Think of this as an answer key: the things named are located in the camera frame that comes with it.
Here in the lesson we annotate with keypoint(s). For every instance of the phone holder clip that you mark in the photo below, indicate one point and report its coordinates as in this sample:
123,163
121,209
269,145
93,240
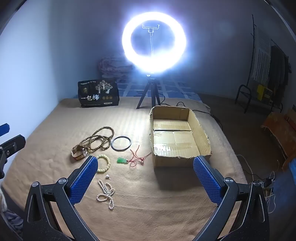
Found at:
150,29

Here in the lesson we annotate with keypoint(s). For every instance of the yellow box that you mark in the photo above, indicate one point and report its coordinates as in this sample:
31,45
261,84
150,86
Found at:
263,92

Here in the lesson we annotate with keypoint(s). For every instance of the black metal chair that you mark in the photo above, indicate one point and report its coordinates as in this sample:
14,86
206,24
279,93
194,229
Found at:
242,86

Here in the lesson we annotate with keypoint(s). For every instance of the beige blanket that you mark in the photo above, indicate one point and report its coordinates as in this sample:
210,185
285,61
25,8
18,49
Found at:
69,125

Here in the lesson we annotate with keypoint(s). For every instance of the black clothes rack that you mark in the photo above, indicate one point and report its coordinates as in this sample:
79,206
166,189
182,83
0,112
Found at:
254,46

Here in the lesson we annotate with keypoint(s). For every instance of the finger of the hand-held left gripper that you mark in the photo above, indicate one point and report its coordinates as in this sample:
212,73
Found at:
4,129
13,143

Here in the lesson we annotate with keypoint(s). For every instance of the brown gold wristwatch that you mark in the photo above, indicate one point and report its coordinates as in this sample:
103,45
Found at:
78,154

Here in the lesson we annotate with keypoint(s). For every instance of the blue patterned bedsheet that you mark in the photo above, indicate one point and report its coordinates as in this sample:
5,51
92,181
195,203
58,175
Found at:
173,87

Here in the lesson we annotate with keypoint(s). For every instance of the cardboard box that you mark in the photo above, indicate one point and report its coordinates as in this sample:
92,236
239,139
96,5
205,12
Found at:
173,141

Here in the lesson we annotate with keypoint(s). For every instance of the striped grey clothing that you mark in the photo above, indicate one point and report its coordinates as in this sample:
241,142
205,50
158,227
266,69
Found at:
10,222

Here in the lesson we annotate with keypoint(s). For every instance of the black tripod legs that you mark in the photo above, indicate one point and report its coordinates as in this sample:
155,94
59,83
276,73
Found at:
151,87

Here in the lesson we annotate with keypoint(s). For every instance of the black box with Chinese text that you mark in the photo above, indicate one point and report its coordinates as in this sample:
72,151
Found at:
97,97

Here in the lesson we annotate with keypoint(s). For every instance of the folded floral quilt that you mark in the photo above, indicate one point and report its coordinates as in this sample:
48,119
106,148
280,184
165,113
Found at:
111,69

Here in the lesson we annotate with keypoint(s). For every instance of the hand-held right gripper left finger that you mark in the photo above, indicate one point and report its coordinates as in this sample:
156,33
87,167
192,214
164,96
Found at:
84,179

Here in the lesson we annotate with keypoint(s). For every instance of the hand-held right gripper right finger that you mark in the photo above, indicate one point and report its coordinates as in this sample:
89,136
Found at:
208,183

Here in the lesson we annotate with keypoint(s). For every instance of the black bangle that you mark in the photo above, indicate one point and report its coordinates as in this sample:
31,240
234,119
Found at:
112,143

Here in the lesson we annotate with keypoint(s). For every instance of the white striped hanging cloth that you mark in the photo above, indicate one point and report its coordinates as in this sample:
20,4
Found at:
262,60

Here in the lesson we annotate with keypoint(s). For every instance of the dark hanging clothes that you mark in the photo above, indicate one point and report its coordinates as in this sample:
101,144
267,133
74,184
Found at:
278,69

